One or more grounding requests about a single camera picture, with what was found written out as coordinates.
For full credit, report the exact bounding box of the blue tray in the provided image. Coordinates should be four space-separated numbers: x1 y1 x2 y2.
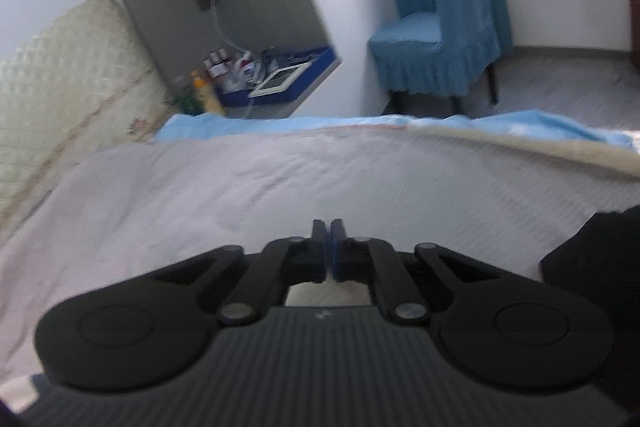
215 46 337 108

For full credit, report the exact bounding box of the dark cloth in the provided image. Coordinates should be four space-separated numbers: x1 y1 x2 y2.
539 204 640 358

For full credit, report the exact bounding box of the white flat device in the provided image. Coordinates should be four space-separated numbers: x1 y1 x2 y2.
249 64 311 96

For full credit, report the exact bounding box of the grey bed blanket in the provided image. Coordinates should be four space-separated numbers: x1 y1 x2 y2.
0 127 640 388

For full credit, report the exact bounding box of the cream fleece blanket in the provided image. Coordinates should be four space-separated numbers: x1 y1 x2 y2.
410 122 640 180

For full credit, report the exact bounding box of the blue covered chair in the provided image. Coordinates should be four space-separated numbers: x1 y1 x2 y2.
367 9 503 112

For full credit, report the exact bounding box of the cream quilted headboard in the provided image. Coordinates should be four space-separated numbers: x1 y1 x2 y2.
0 0 173 218

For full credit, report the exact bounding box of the cluster of small bottles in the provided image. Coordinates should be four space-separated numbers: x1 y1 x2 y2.
172 49 251 115

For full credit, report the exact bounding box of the brown wooden furniture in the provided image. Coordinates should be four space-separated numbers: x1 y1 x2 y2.
629 0 640 68

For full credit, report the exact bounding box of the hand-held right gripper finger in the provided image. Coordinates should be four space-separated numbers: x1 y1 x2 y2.
150 219 332 326
331 219 501 326

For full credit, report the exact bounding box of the white charger cable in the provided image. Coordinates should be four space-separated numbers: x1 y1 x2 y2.
212 2 261 108

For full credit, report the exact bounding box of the light blue bed sheet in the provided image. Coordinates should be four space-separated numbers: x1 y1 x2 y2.
152 109 633 152

